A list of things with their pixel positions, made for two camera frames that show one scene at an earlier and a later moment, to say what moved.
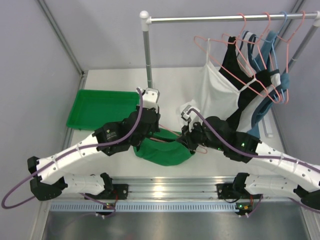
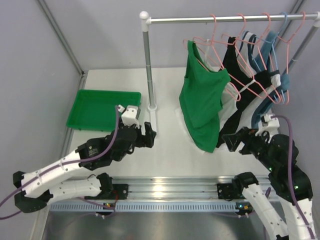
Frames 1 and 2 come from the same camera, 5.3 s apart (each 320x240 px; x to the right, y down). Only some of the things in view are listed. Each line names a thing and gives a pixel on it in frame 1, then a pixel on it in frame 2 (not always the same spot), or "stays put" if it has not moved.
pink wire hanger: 165,140 -> 212,41
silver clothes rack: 146,21 stays put
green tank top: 162,147 -> 201,99
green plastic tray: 92,108 stays put
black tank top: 246,84 stays put
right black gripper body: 198,137 -> 257,145
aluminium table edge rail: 173,188 stays put
